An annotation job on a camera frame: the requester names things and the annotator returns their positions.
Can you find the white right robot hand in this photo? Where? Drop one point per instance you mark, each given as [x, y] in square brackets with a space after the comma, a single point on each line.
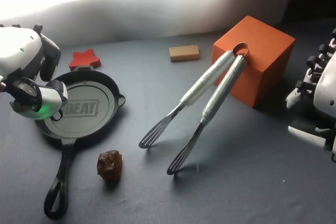
[325, 90]

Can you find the white backdrop sheet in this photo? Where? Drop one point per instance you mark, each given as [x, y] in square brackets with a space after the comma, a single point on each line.
[131, 11]

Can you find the brown meat chunk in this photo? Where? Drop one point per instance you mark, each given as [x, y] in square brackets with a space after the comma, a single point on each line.
[110, 165]

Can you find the grey table cloth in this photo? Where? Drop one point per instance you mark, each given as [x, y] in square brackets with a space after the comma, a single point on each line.
[236, 182]

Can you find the tan wooden block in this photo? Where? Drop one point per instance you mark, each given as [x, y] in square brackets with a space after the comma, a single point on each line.
[183, 53]

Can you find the large orange cube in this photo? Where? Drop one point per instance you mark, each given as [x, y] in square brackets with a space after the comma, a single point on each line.
[262, 51]

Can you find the red star block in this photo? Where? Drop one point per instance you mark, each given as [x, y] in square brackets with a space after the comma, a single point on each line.
[84, 57]

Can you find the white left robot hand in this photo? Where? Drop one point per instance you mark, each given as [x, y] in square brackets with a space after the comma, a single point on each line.
[18, 48]

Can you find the black cast iron skillet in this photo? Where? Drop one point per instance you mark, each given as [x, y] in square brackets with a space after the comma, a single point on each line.
[86, 127]

